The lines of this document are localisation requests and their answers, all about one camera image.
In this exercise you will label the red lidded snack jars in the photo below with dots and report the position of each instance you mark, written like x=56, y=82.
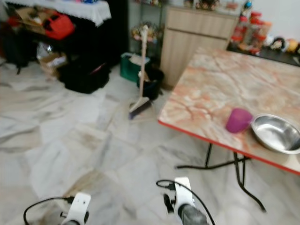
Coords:
x=252, y=32

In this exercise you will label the black bucket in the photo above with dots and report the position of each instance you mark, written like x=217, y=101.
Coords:
x=155, y=80

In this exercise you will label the small figurine ornaments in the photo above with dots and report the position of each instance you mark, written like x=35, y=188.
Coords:
x=283, y=45

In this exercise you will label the large open cardboard box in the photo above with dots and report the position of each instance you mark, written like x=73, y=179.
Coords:
x=30, y=18

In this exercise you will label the white lace tablecloth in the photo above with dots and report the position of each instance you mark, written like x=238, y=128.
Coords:
x=65, y=8

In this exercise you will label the small cardboard box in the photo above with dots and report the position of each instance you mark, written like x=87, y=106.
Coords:
x=54, y=63

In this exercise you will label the red bag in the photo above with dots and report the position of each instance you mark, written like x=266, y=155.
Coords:
x=59, y=26

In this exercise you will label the black folding table legs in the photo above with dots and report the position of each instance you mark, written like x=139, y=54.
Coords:
x=239, y=168

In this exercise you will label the black backpack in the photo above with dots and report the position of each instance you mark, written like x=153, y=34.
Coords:
x=15, y=51

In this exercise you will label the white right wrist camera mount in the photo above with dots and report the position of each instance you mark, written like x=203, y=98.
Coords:
x=183, y=192

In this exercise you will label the green plastic crate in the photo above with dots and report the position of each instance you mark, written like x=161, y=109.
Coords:
x=127, y=68

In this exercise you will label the small steel bowl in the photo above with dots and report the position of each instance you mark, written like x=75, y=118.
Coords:
x=276, y=135

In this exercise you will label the purple plastic cup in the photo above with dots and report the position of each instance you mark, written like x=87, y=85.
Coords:
x=238, y=122

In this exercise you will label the light wooden cabinet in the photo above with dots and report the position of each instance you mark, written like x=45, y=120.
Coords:
x=192, y=35

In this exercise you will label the ornament display shelf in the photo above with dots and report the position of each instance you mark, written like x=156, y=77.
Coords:
x=143, y=30

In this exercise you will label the black duffel bag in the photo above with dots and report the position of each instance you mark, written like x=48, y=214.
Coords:
x=83, y=75

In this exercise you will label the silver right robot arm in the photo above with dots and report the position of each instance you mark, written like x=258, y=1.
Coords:
x=195, y=215

